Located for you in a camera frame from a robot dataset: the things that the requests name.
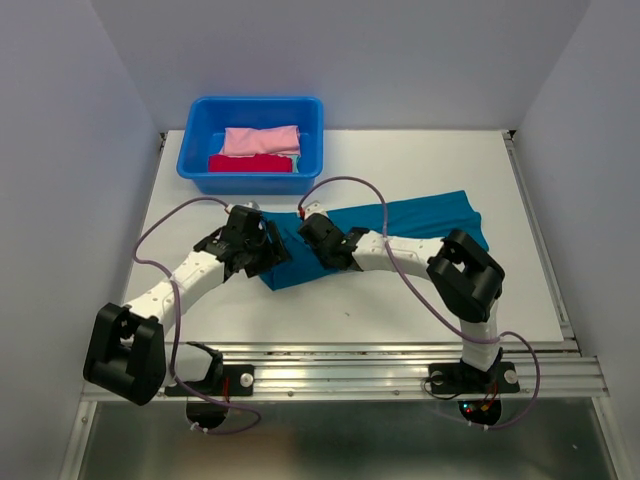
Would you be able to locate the teal t shirt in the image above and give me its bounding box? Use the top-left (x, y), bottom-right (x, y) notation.
top-left (259, 191), bottom-right (489, 291)

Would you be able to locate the blue plastic bin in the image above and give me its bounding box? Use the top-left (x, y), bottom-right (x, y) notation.
top-left (176, 96), bottom-right (324, 195)

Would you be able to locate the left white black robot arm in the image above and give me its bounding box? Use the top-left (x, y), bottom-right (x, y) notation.
top-left (83, 206), bottom-right (291, 405)

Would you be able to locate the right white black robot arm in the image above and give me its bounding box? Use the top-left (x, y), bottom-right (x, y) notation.
top-left (298, 213), bottom-right (505, 390)

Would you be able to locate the red folded t shirt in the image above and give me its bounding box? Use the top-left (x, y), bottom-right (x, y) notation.
top-left (208, 154), bottom-right (294, 173)

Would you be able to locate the light teal folded shirt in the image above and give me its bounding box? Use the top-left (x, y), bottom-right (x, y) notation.
top-left (289, 155), bottom-right (300, 173)

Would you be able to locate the pink folded t shirt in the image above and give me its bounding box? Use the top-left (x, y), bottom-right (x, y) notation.
top-left (220, 125), bottom-right (301, 156)

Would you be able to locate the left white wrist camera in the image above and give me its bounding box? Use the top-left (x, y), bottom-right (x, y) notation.
top-left (224, 200), bottom-right (260, 214)

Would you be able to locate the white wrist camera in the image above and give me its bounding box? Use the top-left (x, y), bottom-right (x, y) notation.
top-left (224, 200), bottom-right (260, 214)
top-left (298, 201), bottom-right (328, 220)

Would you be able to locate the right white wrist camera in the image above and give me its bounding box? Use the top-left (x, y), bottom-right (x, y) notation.
top-left (298, 201), bottom-right (328, 220)

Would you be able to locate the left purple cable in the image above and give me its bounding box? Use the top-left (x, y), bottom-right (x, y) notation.
top-left (132, 197), bottom-right (264, 435)

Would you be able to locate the purple cable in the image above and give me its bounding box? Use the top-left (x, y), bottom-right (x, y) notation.
top-left (132, 197), bottom-right (264, 435)
top-left (297, 175), bottom-right (541, 432)

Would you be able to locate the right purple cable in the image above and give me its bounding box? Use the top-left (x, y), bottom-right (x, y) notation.
top-left (297, 175), bottom-right (541, 432)

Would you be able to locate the aluminium rail frame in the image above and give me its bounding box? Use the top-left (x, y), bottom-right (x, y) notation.
top-left (79, 131), bottom-right (615, 479)

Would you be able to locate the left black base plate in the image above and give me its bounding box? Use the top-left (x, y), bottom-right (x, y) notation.
top-left (185, 364), bottom-right (255, 398)

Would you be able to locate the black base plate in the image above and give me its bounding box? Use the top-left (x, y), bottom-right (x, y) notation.
top-left (185, 364), bottom-right (255, 398)
top-left (428, 361), bottom-right (520, 396)

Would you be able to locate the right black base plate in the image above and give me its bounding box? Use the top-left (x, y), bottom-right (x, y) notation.
top-left (428, 361), bottom-right (520, 396)

